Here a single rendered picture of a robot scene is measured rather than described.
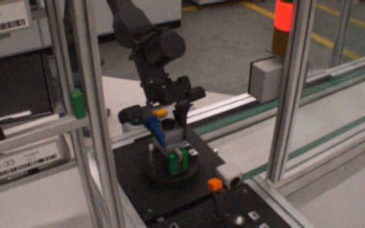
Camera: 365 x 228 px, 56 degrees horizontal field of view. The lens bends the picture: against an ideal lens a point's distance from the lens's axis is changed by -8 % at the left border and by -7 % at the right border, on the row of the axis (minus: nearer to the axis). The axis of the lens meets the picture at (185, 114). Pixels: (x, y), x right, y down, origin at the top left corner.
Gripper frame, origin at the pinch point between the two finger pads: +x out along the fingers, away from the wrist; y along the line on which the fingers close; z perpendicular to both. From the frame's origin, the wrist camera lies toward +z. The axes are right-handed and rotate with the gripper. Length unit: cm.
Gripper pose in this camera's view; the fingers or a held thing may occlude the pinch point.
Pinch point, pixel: (169, 128)
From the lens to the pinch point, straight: 77.2
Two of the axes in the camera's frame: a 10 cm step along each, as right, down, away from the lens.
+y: 8.6, -2.8, 4.2
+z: 4.0, -1.4, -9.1
